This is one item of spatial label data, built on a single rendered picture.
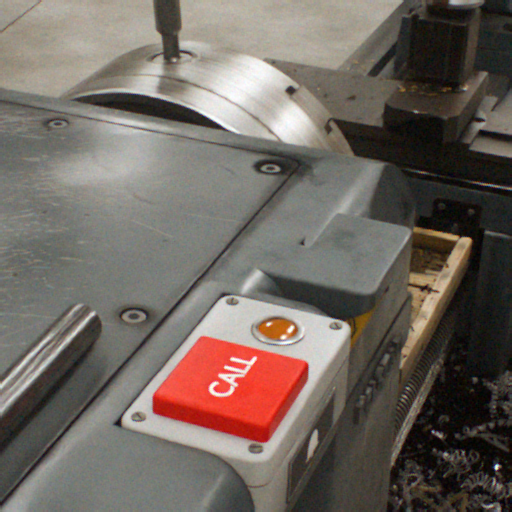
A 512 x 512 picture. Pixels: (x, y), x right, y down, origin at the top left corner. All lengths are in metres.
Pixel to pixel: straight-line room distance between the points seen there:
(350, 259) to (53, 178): 0.21
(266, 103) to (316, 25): 3.90
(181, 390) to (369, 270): 0.18
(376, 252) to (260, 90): 0.33
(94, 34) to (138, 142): 3.91
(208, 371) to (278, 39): 4.19
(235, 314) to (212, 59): 0.44
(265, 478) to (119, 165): 0.32
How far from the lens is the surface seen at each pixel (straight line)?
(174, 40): 1.11
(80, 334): 0.67
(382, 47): 2.25
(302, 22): 5.00
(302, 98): 1.13
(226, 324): 0.71
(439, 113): 1.60
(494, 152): 1.66
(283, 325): 0.70
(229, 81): 1.08
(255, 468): 0.62
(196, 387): 0.64
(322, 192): 0.85
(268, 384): 0.64
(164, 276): 0.75
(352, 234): 0.81
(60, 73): 4.48
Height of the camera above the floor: 1.63
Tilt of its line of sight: 29 degrees down
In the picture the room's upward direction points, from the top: 2 degrees clockwise
